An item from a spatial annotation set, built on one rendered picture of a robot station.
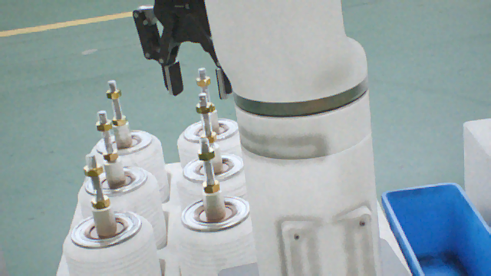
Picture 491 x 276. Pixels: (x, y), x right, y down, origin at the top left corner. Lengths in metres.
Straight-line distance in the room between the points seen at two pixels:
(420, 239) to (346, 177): 0.68
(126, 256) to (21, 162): 0.96
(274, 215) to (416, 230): 0.66
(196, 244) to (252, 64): 0.37
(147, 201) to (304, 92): 0.49
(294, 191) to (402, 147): 1.06
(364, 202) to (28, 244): 0.96
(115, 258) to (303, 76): 0.41
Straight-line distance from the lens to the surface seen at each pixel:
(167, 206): 1.08
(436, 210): 1.20
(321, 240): 0.56
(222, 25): 0.52
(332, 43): 0.50
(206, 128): 0.96
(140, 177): 1.00
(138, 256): 0.87
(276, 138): 0.53
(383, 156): 1.56
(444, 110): 1.75
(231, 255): 0.86
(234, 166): 0.98
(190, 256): 0.87
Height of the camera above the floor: 0.67
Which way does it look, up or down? 23 degrees down
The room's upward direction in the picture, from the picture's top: 8 degrees counter-clockwise
